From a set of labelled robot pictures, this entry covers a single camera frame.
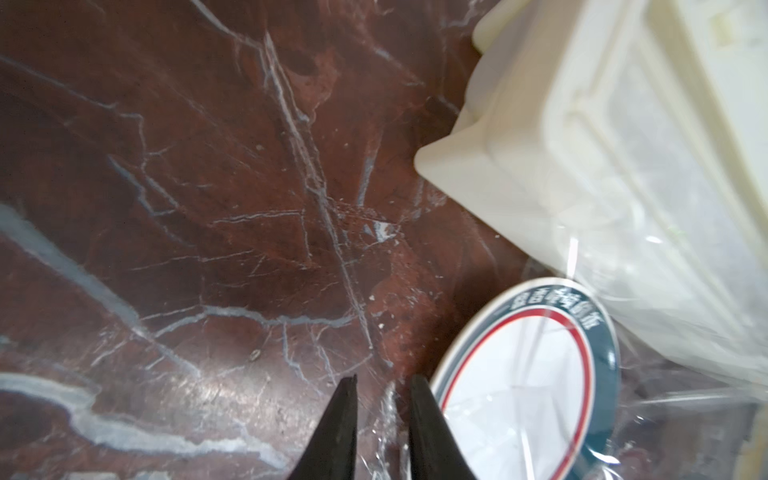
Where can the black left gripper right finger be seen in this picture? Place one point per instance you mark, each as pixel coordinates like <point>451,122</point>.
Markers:
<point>434,453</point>

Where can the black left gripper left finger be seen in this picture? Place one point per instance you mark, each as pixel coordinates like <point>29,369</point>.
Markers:
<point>332,450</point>

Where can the white plate green rim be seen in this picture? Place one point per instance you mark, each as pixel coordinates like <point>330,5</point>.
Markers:
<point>530,387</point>

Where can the clear plastic wrap sheet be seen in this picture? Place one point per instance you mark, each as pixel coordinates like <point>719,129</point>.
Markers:
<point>430,266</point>

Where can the cream plastic wrap dispenser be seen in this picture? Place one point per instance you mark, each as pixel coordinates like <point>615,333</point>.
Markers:
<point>624,143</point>

